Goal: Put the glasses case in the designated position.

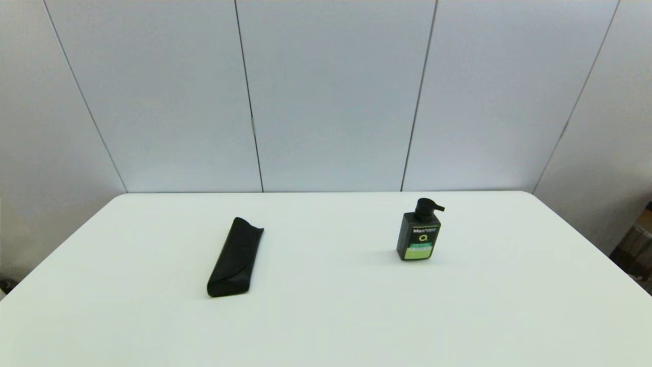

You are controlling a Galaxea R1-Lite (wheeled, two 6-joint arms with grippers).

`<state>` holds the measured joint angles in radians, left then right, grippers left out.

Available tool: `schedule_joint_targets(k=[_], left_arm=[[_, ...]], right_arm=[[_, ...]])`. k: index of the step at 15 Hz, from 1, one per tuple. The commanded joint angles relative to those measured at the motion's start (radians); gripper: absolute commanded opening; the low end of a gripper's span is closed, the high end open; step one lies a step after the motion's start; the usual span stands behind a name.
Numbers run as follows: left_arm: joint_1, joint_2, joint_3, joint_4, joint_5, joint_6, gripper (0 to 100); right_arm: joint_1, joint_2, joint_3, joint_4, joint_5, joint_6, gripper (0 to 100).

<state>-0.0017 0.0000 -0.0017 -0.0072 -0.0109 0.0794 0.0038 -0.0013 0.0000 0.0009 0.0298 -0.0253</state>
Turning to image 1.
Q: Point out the black leather glasses case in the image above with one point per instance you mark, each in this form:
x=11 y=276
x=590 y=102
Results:
x=234 y=260

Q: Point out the black pump bottle green label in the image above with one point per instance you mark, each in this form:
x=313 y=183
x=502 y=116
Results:
x=418 y=239

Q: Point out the dark background equipment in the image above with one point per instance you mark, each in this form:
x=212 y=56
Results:
x=634 y=250

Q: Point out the small dark floor object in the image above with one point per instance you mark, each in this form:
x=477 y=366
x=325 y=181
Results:
x=6 y=286

